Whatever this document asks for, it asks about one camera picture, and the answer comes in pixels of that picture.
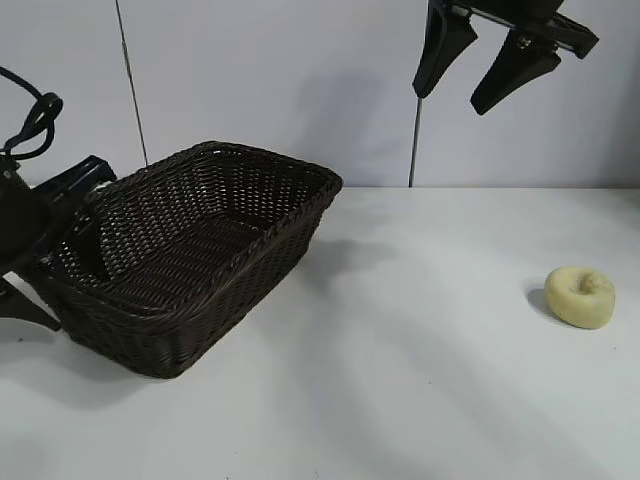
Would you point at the dark brown woven basket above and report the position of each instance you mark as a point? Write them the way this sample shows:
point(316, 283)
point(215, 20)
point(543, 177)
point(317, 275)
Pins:
point(200, 280)

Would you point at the thin metal rod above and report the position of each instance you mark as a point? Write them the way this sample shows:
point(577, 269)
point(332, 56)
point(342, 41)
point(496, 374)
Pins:
point(132, 85)
point(415, 145)

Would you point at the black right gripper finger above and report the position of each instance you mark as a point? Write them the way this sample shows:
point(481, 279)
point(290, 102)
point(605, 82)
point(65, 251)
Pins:
point(515, 75)
point(440, 50)

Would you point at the pale yellow egg yolk pastry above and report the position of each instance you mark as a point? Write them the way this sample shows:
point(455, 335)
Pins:
point(577, 300)

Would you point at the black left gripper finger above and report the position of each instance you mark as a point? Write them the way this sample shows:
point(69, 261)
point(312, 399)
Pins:
point(25, 300)
point(90, 245)

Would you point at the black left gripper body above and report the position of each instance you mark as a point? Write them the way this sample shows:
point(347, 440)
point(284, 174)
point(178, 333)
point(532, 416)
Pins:
point(25, 225)

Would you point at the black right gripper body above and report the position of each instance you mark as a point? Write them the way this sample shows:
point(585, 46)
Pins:
point(500, 10)

